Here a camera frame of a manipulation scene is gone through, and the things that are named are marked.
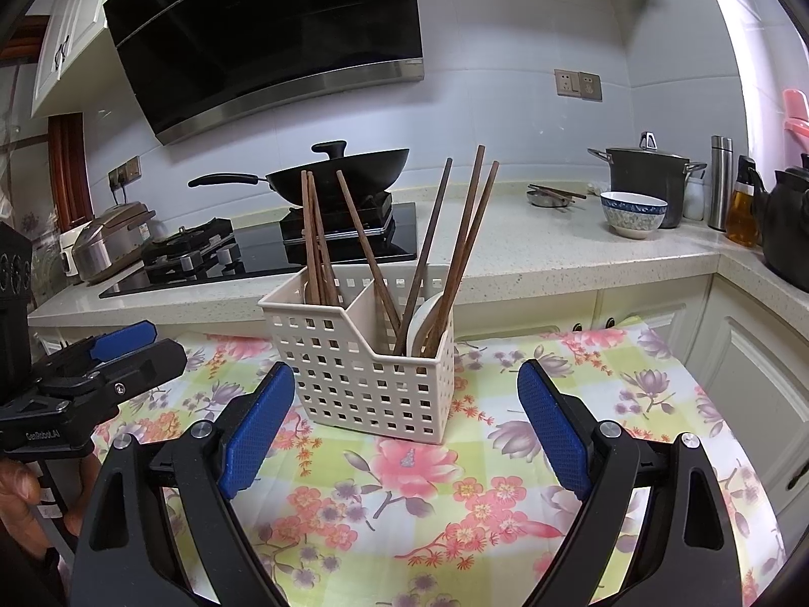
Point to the wooden glass door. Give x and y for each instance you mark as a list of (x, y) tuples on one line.
[(66, 164)]

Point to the beige wall socket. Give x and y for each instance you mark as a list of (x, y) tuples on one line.
[(590, 86), (566, 82)]

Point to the dark chopstick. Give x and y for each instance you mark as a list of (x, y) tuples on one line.
[(553, 194), (556, 190)]

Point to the white base cabinet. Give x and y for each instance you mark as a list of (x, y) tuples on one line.
[(746, 379)]

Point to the steel thermos bottle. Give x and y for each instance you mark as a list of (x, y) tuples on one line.
[(719, 183)]

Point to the black glass cooktop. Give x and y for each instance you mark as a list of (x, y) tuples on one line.
[(253, 256)]

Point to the black clay kettle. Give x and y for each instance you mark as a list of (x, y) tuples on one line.
[(790, 227)]

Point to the silver rice cooker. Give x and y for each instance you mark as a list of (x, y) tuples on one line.
[(107, 246)]

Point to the cooktop knob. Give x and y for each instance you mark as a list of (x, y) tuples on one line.
[(186, 261), (225, 255)]

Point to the small white jar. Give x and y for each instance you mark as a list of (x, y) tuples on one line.
[(694, 202)]

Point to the white perforated utensil basket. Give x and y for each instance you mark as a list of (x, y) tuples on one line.
[(354, 392)]

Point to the oil bottle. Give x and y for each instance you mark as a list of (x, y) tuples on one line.
[(741, 221)]

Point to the blue and white bowl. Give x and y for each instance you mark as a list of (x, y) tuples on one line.
[(632, 221)]

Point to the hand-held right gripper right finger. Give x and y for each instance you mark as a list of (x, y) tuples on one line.
[(553, 430)]

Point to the black wok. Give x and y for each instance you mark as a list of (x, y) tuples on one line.
[(373, 171)]

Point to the small white appliance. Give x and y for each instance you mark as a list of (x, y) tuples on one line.
[(68, 253)]

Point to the floral tablecloth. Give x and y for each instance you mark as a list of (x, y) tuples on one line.
[(404, 506)]

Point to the black range hood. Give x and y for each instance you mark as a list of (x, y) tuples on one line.
[(265, 25)]

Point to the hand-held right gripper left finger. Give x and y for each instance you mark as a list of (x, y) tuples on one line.
[(256, 430)]

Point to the person's left hand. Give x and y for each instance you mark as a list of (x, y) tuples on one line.
[(16, 487)]

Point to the pink bottle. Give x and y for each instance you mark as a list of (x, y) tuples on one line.
[(797, 114)]

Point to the white crumpled cloth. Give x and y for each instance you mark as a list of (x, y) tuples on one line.
[(594, 188)]

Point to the dark stockpot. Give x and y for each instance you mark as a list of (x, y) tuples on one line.
[(644, 193)]

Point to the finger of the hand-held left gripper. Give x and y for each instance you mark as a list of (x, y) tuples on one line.
[(123, 338), (151, 360)]

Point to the white upper cabinet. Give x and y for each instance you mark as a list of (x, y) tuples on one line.
[(69, 31)]

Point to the stockpot lid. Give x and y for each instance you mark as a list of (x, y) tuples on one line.
[(644, 153)]

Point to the black burner grate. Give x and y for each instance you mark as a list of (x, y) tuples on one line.
[(183, 243), (379, 218)]

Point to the dark wall socket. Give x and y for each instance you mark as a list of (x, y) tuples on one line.
[(124, 172)]

